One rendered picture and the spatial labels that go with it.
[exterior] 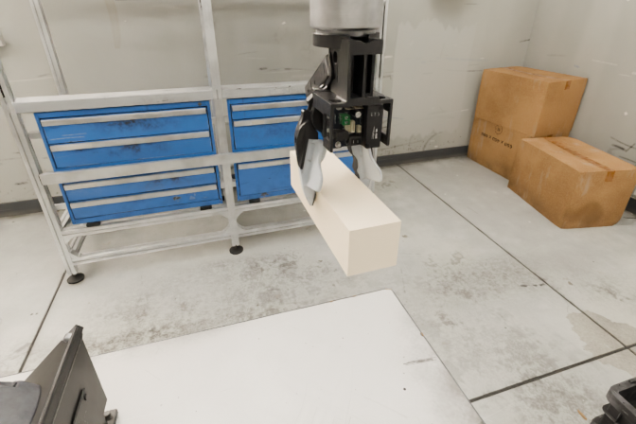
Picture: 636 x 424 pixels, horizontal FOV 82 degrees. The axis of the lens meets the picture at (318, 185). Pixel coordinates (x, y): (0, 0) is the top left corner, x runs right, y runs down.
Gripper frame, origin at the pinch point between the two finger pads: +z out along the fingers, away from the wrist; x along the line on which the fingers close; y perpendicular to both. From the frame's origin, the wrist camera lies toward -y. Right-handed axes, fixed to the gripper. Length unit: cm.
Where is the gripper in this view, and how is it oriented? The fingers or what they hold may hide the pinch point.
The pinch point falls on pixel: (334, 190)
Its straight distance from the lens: 49.9
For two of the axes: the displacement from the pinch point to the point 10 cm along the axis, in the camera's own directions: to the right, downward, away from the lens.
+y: 3.2, 4.3, -8.5
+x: 9.5, -1.4, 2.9
